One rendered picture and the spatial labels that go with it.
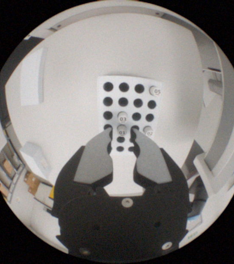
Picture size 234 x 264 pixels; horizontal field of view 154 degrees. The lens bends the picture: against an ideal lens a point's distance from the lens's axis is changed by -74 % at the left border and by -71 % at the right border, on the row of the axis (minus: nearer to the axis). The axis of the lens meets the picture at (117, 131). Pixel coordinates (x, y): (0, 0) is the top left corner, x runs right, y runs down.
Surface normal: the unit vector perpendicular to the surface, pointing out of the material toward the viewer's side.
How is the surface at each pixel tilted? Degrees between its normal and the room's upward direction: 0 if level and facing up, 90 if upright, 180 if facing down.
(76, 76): 0
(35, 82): 0
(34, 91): 0
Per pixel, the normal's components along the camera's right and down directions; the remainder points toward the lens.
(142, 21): 0.00, 0.52
